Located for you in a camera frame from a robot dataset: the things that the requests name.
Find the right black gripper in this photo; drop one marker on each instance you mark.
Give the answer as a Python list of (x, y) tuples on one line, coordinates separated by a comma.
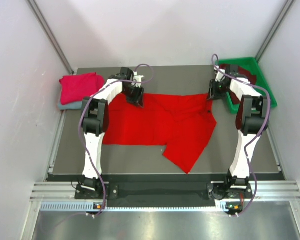
[(213, 94)]

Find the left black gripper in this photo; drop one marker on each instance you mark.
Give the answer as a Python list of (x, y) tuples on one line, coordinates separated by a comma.
[(138, 97)]

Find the bright red t-shirt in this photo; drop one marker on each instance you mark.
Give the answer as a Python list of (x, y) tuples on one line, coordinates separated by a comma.
[(184, 125)]

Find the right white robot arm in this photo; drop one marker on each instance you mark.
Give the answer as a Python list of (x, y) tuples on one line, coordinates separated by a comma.
[(251, 121)]

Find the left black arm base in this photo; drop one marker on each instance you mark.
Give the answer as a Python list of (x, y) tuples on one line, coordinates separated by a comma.
[(88, 193)]

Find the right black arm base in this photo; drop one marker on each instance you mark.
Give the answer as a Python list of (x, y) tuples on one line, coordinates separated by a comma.
[(221, 191)]

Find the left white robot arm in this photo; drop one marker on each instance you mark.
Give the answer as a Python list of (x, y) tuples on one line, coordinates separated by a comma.
[(95, 121)]

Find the dark red t-shirt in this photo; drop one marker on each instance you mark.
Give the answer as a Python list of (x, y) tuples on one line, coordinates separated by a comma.
[(247, 72)]

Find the green plastic bin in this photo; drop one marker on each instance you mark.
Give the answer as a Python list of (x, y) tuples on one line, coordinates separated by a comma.
[(250, 64)]

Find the folded grey-blue t-shirt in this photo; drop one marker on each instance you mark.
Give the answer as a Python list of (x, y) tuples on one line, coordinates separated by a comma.
[(77, 105)]

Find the folded pink t-shirt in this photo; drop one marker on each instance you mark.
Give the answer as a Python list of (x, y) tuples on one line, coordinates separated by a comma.
[(75, 87)]

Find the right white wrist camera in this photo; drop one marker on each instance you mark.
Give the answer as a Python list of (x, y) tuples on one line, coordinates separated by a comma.
[(220, 74)]

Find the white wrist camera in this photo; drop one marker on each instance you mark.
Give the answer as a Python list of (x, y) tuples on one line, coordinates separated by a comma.
[(138, 79), (220, 74)]

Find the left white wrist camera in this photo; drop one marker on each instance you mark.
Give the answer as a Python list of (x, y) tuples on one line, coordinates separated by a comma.
[(138, 79)]

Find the right corner aluminium post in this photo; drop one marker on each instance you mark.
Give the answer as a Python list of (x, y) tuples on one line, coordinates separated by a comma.
[(283, 13)]

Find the corner aluminium post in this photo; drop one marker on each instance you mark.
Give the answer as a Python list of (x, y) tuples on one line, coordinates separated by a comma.
[(50, 35), (283, 13)]

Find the aluminium frame rail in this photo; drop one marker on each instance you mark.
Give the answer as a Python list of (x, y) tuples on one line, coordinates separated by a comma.
[(266, 191)]

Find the slotted cable duct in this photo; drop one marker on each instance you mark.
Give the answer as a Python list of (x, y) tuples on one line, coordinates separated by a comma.
[(93, 207)]

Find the left corner aluminium post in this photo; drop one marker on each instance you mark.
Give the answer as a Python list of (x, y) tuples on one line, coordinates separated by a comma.
[(50, 35)]

